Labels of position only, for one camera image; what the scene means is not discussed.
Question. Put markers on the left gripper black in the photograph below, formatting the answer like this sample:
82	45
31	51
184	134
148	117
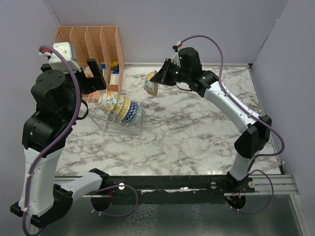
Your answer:
93	83

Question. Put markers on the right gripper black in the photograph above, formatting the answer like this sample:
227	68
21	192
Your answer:
162	76

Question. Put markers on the white card box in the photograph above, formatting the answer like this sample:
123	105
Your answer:
115	79

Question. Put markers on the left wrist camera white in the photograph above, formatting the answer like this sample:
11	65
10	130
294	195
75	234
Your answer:
67	51

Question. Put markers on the yellow teal patterned bowl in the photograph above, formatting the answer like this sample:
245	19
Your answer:
124	110

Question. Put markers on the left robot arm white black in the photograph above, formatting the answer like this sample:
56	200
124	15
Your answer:
44	137

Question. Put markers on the orange plastic file organizer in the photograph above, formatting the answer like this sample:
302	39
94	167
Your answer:
101	43

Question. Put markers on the white orange leaf bowl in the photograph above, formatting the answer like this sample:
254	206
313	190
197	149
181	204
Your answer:
118	105

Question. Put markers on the red and blue patterned bowl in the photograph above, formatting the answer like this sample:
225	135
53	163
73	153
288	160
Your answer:
131	112

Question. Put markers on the blue yellow floral bowl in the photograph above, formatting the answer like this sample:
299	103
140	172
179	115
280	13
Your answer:
151	87

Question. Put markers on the yellow black eraser block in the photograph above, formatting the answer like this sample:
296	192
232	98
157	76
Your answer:
114	65

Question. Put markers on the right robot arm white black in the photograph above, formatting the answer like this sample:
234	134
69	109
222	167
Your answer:
252	127

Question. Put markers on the white wire dish rack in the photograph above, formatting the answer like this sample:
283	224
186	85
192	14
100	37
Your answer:
108	122

